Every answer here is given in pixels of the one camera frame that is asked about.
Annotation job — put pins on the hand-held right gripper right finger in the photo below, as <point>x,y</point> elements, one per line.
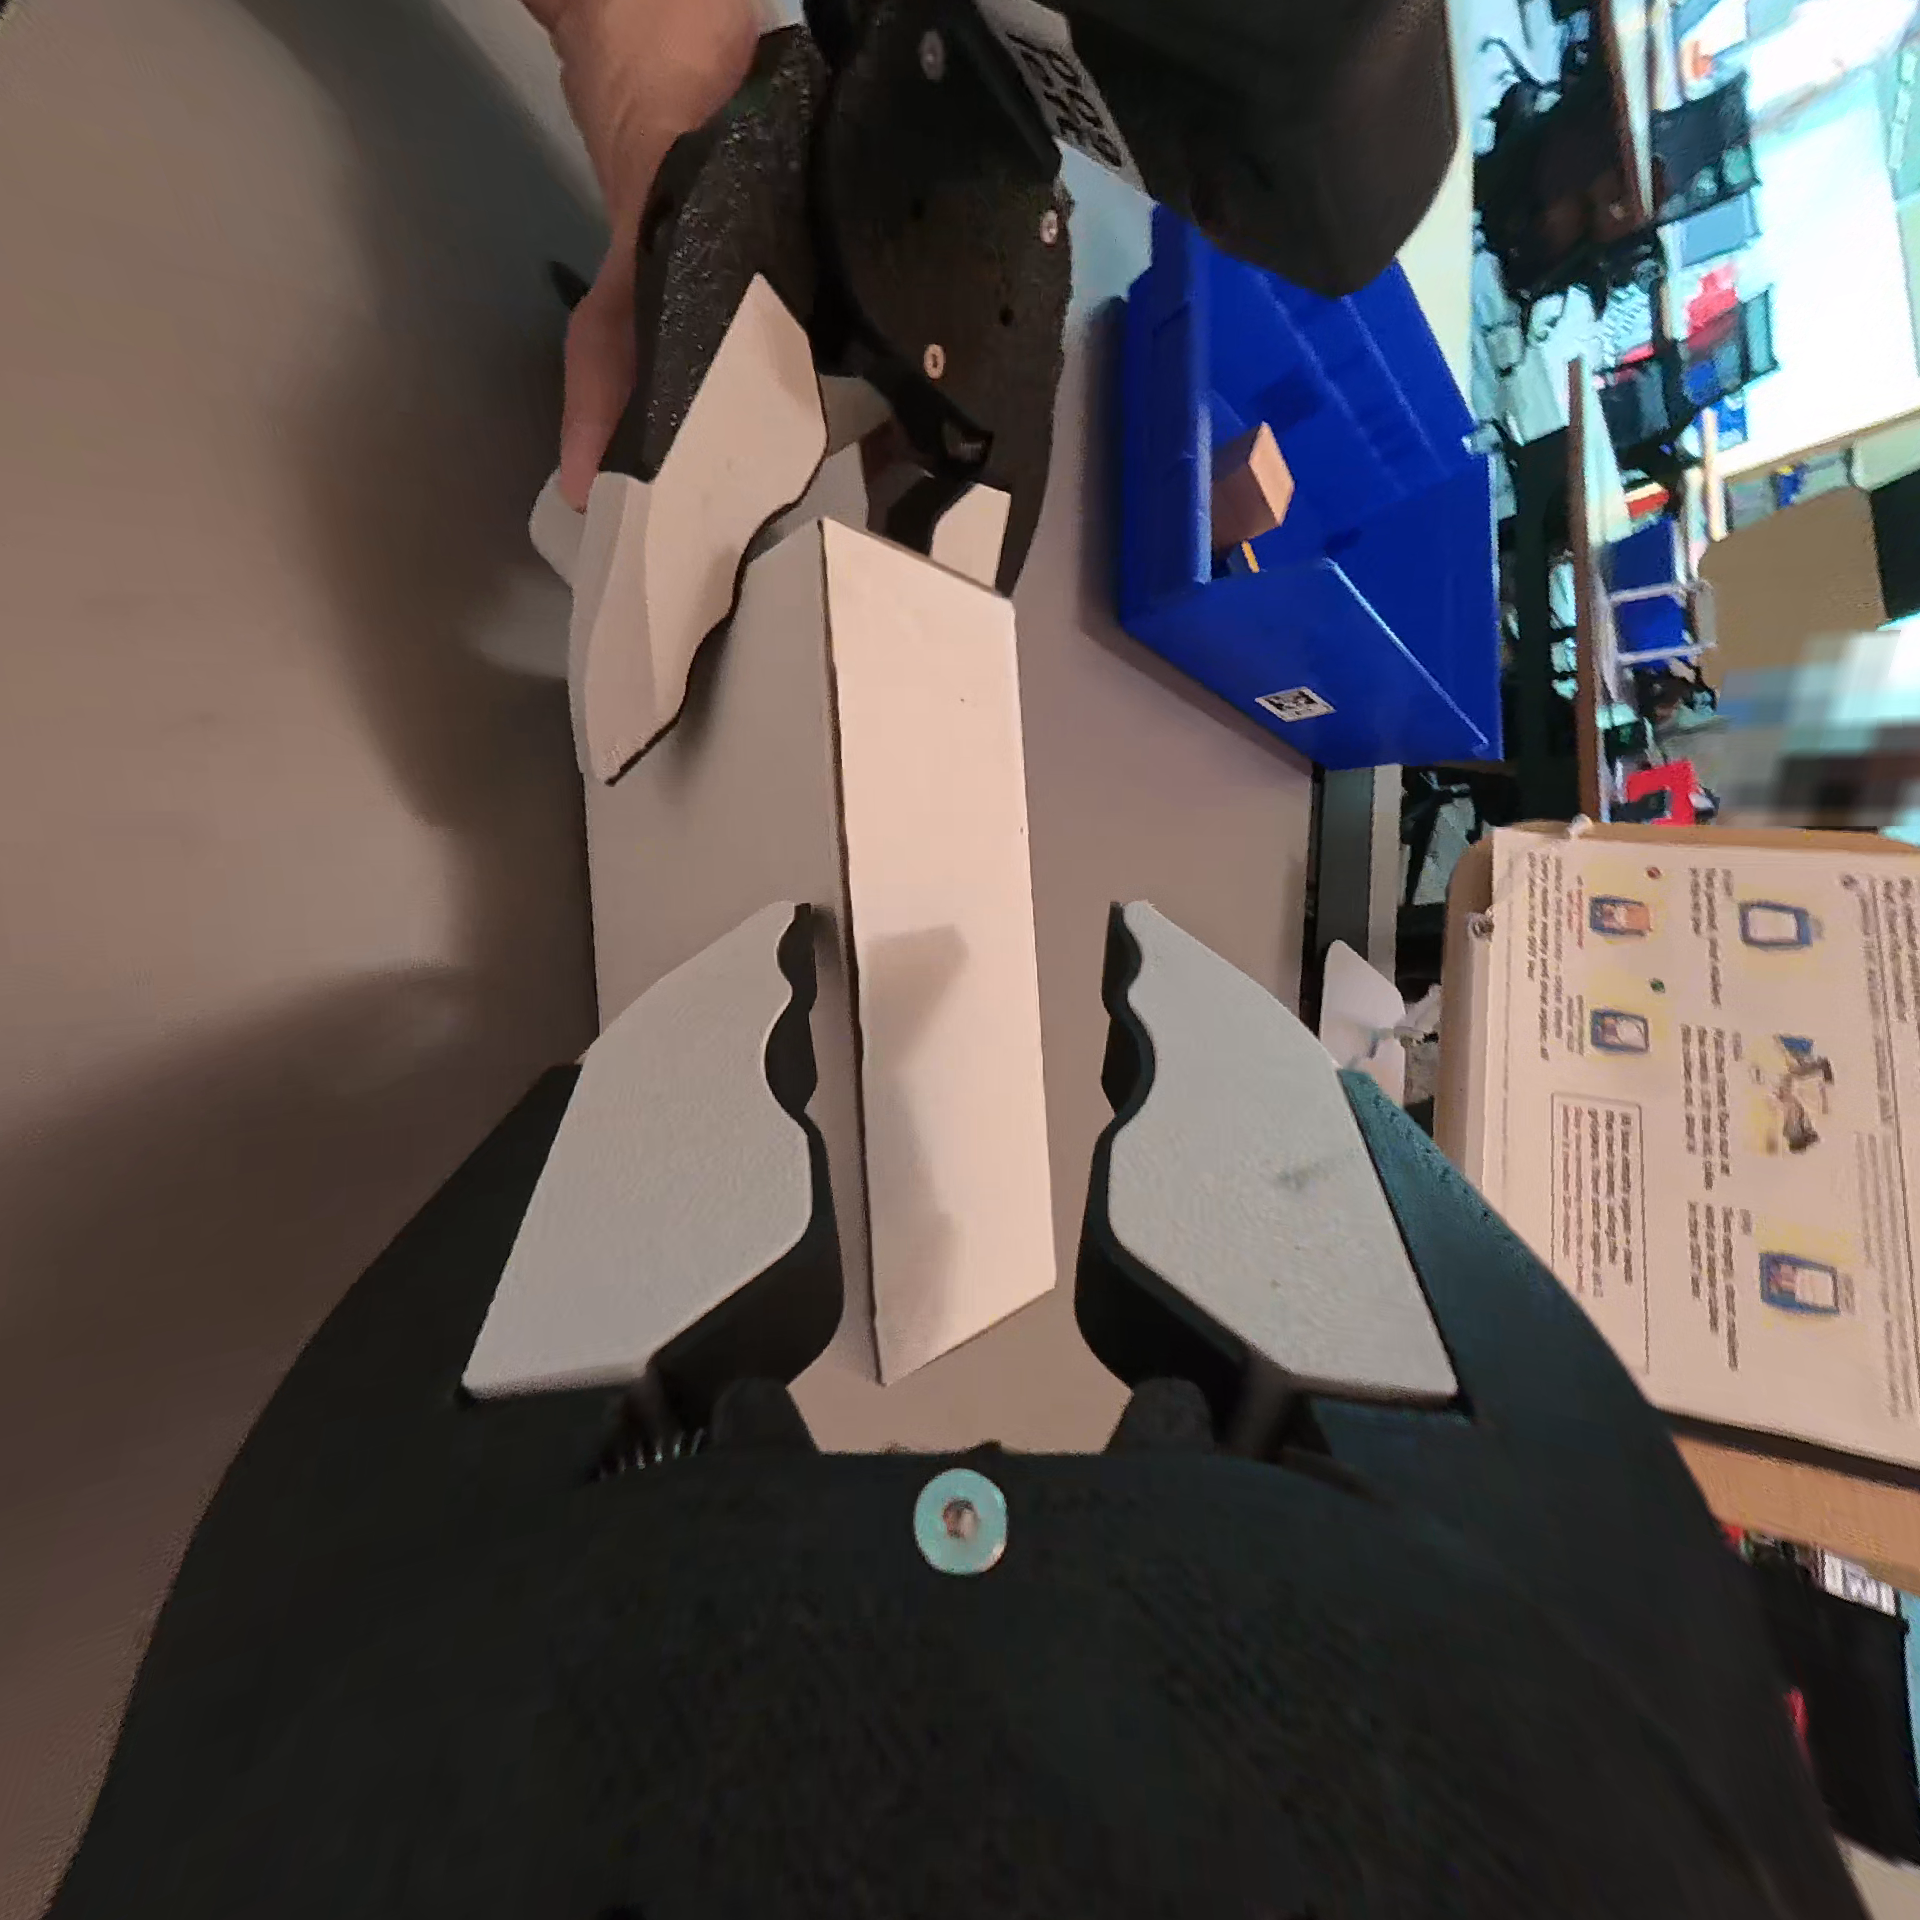
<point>1276,1201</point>

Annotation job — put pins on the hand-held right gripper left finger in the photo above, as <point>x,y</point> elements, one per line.
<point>645,1201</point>

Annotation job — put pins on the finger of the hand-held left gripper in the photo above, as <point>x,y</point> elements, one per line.
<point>674,569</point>
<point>973,534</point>

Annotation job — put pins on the white cardboard box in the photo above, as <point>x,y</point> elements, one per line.
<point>931,902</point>

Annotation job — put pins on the blue plastic bin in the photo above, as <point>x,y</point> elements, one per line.
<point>1348,600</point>

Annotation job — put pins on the person's left hand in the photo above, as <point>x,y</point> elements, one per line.
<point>661,75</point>

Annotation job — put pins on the wooden cube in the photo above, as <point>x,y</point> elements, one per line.
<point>1258,488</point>

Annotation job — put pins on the printed instruction sheet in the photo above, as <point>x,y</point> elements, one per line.
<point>1723,1142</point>

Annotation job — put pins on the instruction sheet on clipboard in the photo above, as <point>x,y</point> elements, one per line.
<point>1800,1501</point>

